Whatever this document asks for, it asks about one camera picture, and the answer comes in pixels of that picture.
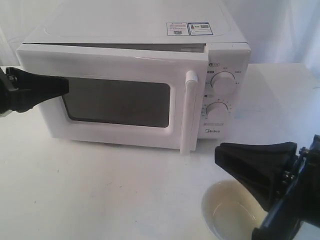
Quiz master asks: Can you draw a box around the blue label sticker right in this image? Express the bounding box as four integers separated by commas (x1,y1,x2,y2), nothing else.
187,22,213,36

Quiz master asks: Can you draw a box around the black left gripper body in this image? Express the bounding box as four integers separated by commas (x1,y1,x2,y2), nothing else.
0,67,33,117

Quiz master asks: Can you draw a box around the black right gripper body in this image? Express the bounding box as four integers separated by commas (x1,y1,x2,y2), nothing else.
253,135,320,240

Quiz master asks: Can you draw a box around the upper white control knob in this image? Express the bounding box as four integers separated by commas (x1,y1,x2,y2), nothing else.
211,71,237,95

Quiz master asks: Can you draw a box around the cream ceramic bowl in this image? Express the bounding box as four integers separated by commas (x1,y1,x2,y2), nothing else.
201,180,267,240

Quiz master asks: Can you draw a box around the white control knob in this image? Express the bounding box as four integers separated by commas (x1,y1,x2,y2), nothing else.
211,71,237,95
205,102,229,123

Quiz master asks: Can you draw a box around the lower white control knob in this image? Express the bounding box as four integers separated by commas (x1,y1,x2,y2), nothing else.
205,102,229,123

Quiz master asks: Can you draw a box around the white microwave oven body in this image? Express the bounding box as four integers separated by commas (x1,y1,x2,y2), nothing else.
22,0,251,140

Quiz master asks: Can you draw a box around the white microwave door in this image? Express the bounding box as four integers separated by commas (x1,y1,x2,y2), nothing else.
17,43,209,154

